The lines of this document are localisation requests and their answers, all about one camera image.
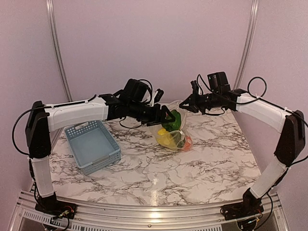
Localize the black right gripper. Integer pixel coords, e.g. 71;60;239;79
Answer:
179;90;220;115

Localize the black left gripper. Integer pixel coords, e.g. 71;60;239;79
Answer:
128;100;175;126

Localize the dark green toy pepper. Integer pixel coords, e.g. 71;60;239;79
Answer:
161;109;182;132

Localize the yellow toy pear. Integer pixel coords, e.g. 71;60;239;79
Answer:
157;128;169;137

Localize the clear zip top bag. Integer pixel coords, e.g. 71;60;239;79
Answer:
150;100;193;151

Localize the yellow toy banana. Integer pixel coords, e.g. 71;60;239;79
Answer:
156;134;185;149

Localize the orange toy orange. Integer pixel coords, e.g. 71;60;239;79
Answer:
182;136;193;151

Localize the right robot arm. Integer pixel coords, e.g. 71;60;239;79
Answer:
180;89;306;220

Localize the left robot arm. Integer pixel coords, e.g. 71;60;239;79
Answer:
25;91;176;216

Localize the light blue plastic basket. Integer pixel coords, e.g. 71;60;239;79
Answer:
64;120;121;176

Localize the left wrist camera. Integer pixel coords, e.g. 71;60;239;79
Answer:
122;78;165;106

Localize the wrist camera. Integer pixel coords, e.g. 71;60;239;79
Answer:
190;71;231;96
122;78;165;106

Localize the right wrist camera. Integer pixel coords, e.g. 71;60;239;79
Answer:
190;71;231;96

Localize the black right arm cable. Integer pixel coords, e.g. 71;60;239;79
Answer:
234;77;308;167

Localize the right aluminium frame post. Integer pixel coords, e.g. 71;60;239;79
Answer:
234;0;260;89

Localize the aluminium frame post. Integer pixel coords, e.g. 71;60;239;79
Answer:
46;0;72;102
234;0;260;89

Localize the left aluminium frame post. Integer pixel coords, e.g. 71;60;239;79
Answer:
46;0;72;102

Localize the front aluminium frame rail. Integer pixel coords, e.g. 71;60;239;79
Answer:
9;190;289;231

